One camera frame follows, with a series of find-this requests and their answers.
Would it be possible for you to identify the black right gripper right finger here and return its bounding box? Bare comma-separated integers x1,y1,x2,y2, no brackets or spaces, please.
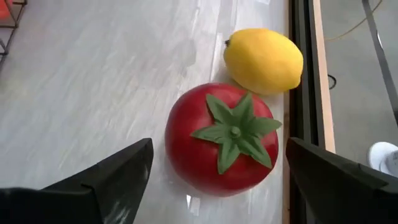
285,137,398,224

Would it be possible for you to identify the yellow lemon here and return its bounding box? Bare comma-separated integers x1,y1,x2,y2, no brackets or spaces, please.
223,27,305,96

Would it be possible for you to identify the black cable loop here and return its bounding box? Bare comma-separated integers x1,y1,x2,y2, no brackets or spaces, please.
326,73,337,91

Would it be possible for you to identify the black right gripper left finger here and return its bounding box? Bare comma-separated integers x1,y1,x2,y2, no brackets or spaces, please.
0,138,155,224

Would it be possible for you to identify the red tomato green stem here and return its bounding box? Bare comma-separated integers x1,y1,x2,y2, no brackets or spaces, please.
164,82,283,198

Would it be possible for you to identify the black metal table frame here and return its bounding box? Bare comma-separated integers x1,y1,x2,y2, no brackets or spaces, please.
287,0,315,224

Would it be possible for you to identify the bronze wire basket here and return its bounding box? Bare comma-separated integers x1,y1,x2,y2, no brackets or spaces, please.
0,0,28,68

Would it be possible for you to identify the white tower fan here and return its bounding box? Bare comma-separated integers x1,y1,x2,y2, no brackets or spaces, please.
366,141,398,178

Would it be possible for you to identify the yellow floor cable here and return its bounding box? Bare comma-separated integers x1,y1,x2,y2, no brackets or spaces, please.
325,0,384,42

